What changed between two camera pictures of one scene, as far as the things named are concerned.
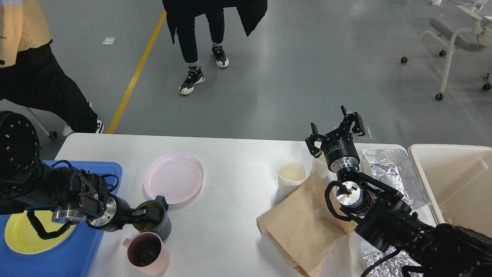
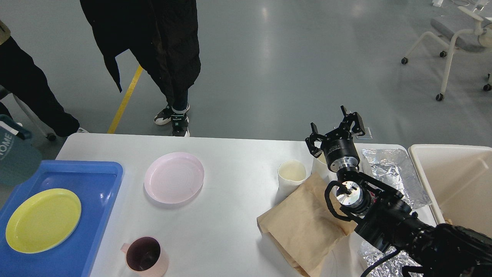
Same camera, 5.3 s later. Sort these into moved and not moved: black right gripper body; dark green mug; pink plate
Moved: dark green mug
Not moved: pink plate; black right gripper body
